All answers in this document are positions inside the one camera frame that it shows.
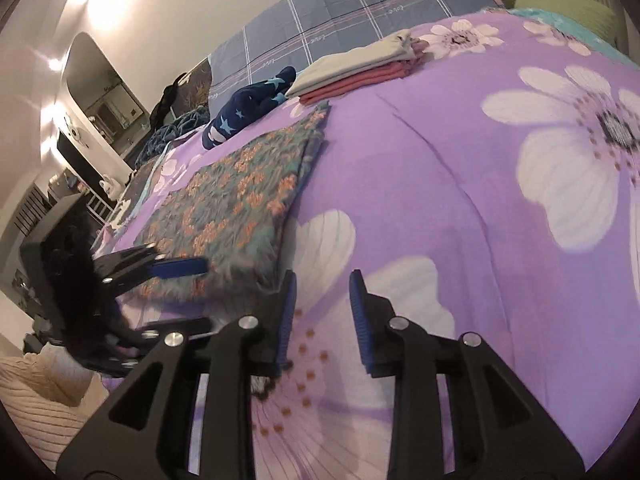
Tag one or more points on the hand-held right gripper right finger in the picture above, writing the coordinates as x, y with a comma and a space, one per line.
357, 320

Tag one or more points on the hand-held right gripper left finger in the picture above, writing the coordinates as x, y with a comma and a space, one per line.
285, 320

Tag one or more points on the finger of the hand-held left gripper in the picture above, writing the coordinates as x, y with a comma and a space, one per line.
180, 266
165, 330

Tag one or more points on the teal floral long-sleeve shirt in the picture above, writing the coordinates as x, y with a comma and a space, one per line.
225, 210

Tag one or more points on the person's left forearm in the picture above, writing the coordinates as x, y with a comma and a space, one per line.
35, 400

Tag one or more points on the dark printed blanket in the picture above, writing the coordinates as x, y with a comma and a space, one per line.
135, 185

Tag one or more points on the white cat figurine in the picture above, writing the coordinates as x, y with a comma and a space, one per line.
109, 187

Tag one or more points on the dark blue fleece blanket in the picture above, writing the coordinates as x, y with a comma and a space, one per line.
170, 130

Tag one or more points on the purple floral bedsheet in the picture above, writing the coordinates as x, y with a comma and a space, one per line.
450, 185

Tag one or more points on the black cloth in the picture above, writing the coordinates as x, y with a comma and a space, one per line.
167, 100

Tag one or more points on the mirror cabinet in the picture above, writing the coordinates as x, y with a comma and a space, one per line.
110, 110

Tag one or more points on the navy star-print garment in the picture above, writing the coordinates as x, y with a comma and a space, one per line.
245, 105

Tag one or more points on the dark floral headboard cover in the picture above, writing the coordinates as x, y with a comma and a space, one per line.
197, 85

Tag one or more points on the folded pink cloth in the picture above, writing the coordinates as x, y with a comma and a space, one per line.
370, 77

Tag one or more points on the folded beige cloth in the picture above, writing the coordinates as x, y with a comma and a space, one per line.
345, 65

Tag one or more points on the blue plaid pillow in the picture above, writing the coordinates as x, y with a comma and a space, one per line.
350, 5

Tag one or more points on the black wall panel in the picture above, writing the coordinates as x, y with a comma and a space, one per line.
70, 152

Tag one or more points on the white wall ornament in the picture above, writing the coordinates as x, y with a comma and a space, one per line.
75, 132

